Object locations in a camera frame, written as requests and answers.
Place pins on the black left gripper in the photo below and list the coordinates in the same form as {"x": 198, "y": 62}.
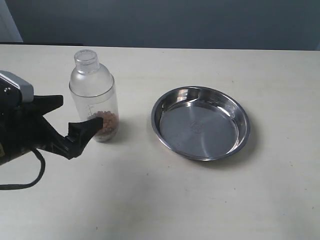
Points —
{"x": 23, "y": 127}

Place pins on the clear plastic shaker bottle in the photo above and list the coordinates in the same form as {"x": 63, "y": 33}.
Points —
{"x": 92, "y": 86}

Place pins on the brown beans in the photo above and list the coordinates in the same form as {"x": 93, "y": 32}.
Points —
{"x": 110, "y": 125}

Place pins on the round stainless steel plate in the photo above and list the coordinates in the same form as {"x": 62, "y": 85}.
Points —
{"x": 200, "y": 123}

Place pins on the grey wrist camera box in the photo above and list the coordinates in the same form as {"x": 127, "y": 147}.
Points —
{"x": 26, "y": 89}

